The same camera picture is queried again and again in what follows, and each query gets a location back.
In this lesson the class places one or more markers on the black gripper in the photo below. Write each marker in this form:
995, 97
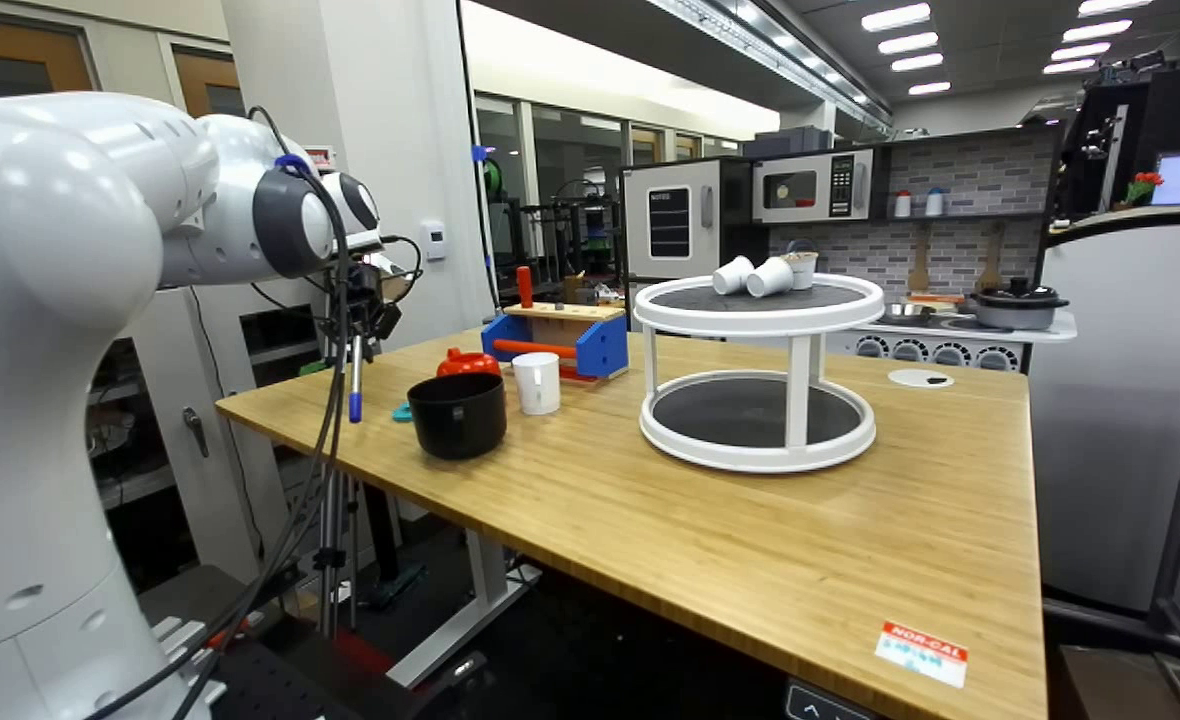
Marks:
368, 297

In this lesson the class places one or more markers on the red toy teapot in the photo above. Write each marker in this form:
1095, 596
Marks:
466, 360

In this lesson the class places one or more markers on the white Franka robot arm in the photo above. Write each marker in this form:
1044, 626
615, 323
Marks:
29, 401

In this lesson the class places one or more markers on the white mug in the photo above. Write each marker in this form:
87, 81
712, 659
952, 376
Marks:
537, 387

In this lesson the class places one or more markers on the green black tripod stand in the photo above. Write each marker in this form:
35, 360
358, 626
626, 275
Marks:
331, 532

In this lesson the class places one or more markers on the white two-tier round stand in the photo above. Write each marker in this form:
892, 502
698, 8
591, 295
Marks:
754, 323

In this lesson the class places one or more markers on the teal round lid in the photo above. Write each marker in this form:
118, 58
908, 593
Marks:
401, 415

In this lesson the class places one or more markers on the grey storage cabinet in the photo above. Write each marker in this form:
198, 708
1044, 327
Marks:
235, 442

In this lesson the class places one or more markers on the red toy peg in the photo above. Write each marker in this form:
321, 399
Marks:
526, 285

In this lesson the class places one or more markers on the blue wooden peg bench toy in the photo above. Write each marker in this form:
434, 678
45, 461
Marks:
596, 345

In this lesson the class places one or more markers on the white toy kitchen oven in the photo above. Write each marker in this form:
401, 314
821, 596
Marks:
668, 222

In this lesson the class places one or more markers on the small white cup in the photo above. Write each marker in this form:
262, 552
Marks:
729, 276
764, 276

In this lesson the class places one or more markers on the pale toy kitchen jar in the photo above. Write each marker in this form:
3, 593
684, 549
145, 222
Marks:
803, 266

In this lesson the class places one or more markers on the white toy microwave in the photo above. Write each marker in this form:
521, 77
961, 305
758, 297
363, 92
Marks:
810, 184

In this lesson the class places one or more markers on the toy kitchen sink counter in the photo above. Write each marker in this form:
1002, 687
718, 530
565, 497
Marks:
935, 345

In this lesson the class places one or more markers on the table height control panel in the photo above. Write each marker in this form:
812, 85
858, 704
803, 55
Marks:
827, 704

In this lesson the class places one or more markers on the red white warning sticker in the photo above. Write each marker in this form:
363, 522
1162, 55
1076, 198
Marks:
923, 653

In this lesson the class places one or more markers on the dark toy pot with lid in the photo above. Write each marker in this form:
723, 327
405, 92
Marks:
1014, 305

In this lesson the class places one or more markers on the grey rounded panel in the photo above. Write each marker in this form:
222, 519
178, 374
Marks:
1103, 427

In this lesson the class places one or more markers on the white wall thermostat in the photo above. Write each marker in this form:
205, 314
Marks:
434, 240

